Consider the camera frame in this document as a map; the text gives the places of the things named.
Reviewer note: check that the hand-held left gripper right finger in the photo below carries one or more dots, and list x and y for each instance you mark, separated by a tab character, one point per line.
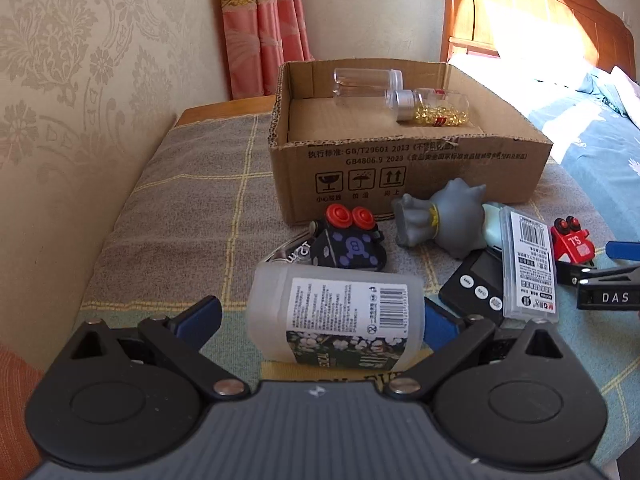
441	325

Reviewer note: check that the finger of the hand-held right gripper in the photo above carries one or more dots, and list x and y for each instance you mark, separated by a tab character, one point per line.
622	250
605	276

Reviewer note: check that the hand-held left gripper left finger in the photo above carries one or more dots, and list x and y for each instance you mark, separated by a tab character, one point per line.
200	319

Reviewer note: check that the red toy car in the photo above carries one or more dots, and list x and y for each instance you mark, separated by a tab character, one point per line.
575	245

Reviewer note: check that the black digital pocket scale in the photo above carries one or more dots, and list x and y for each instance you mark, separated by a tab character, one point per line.
475	272

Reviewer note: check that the clear plastic case with barcode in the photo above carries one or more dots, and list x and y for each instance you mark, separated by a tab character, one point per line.
530	270

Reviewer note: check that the white box with green label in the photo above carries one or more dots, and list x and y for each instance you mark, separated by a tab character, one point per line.
325	305

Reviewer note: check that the black toy with red buttons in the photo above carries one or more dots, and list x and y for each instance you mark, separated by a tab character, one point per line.
350	247

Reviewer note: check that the brown cardboard box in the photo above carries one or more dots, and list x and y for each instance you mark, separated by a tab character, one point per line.
350	160

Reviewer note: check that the grey animal figurine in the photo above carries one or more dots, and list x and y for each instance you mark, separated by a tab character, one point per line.
455	220

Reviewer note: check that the blue floral bed sheet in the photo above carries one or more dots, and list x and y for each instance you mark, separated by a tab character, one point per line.
585	125

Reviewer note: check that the orange cloth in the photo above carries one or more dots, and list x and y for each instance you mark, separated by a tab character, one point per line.
17	410

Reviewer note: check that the wooden nightstand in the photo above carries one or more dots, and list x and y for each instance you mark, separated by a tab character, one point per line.
225	110

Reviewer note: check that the clear jar of yellow capsules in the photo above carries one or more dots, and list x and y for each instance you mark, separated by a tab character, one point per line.
440	110

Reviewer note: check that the empty clear plastic jar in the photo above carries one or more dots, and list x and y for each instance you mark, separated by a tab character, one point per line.
365	82

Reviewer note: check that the wooden bed headboard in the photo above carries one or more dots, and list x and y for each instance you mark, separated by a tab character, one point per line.
525	5

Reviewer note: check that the pink patterned curtain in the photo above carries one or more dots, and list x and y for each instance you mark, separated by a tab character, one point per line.
260	25

